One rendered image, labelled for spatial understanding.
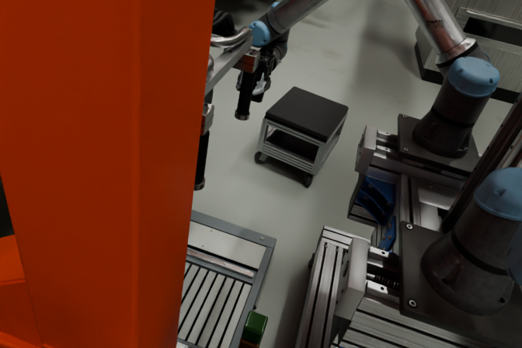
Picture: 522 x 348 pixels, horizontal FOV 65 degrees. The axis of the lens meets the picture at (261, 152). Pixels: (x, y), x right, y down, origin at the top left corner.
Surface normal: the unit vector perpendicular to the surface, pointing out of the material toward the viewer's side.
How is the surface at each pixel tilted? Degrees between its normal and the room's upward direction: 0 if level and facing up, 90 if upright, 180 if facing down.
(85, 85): 90
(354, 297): 90
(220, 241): 0
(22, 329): 90
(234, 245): 0
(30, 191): 90
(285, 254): 0
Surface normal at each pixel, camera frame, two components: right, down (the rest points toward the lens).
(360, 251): 0.18, -0.80
